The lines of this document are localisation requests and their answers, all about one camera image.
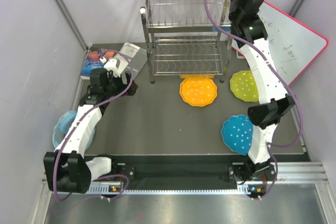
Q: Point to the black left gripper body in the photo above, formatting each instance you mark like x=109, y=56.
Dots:
x=115, y=86

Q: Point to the orange dotted plate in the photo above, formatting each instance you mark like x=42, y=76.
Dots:
x=198, y=91

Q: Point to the green dotted plate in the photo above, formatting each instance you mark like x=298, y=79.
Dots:
x=243, y=86

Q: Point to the blue dotted plate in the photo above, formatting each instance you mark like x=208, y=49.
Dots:
x=237, y=133

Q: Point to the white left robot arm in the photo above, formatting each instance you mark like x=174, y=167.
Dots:
x=65, y=168

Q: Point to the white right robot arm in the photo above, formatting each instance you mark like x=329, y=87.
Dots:
x=274, y=100

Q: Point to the steel two-tier dish rack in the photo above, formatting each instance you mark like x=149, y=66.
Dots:
x=182, y=38

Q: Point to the colourful paperback book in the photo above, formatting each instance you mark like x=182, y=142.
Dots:
x=93, y=61

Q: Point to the grey manual booklet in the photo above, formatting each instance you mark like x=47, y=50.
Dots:
x=135, y=54

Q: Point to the light blue headphones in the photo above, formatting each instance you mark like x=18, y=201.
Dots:
x=61, y=127

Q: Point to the pink-framed whiteboard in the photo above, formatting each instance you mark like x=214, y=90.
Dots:
x=293, y=45

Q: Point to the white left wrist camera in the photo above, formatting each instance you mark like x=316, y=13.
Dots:
x=116, y=66

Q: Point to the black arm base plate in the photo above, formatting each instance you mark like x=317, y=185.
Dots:
x=230, y=169

